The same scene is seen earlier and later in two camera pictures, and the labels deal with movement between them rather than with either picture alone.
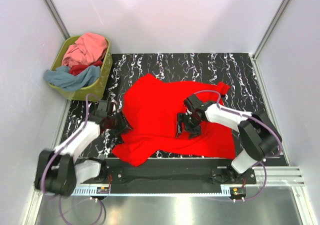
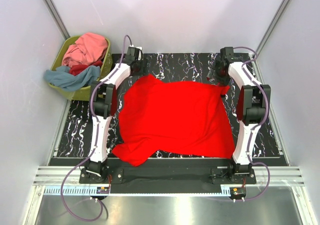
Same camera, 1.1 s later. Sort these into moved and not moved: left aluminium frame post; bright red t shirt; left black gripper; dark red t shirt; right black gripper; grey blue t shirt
Moved: right black gripper; left black gripper
Not moved: grey blue t shirt; bright red t shirt; dark red t shirt; left aluminium frame post
